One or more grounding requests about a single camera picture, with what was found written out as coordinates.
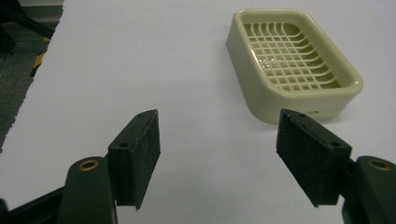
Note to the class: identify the cream plastic soap dish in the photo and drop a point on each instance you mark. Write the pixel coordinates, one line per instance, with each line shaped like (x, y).
(292, 65)

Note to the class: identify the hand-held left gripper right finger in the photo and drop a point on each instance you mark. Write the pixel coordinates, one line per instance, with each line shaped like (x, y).
(311, 155)

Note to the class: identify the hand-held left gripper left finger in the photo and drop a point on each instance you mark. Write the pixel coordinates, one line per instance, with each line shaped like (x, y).
(134, 161)

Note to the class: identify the yellow black striped tape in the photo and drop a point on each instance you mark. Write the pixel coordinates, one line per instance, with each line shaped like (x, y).
(38, 60)

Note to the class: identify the black metal stand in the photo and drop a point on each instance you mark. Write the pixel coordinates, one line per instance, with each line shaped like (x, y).
(21, 21)

